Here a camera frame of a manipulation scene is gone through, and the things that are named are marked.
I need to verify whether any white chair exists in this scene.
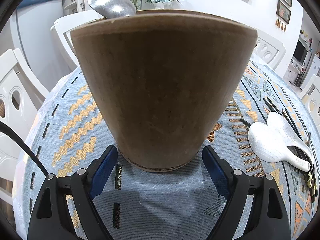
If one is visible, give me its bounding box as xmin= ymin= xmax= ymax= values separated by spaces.
xmin=1 ymin=48 xmax=49 ymax=181
xmin=253 ymin=29 xmax=286 ymax=70
xmin=50 ymin=10 xmax=103 ymax=71

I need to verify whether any patterned blue table mat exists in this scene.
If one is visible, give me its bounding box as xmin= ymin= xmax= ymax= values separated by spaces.
xmin=26 ymin=63 xmax=319 ymax=239

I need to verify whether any white chair near left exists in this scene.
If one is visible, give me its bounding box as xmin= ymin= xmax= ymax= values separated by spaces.
xmin=1 ymin=48 xmax=49 ymax=181

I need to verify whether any black chopstick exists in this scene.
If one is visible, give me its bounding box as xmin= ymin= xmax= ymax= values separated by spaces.
xmin=262 ymin=97 xmax=318 ymax=196
xmin=267 ymin=96 xmax=320 ymax=197

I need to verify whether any silver metal spoon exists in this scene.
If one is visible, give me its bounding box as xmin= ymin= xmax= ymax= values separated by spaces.
xmin=87 ymin=0 xmax=136 ymax=19

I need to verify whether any white chair far right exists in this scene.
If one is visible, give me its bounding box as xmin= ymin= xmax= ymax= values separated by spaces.
xmin=253 ymin=29 xmax=286 ymax=70

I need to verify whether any silver refrigerator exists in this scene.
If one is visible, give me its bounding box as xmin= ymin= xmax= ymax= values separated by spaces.
xmin=10 ymin=0 xmax=72 ymax=90

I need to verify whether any white ceramic rice paddle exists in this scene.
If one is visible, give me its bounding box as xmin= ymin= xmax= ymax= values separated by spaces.
xmin=248 ymin=112 xmax=313 ymax=172

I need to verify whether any black cable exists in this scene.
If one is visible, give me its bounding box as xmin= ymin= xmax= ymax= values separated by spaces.
xmin=0 ymin=121 xmax=49 ymax=177

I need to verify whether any small framed picture lower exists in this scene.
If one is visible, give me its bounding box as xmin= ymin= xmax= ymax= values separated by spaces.
xmin=276 ymin=0 xmax=291 ymax=24

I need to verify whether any brown wooden utensil holder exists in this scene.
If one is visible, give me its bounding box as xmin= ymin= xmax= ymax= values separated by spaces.
xmin=71 ymin=10 xmax=258 ymax=172

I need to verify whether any white chair far left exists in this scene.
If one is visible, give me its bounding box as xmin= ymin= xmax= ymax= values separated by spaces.
xmin=50 ymin=10 xmax=103 ymax=71

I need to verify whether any white chair right edge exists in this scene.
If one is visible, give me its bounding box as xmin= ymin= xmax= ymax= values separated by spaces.
xmin=299 ymin=74 xmax=320 ymax=131

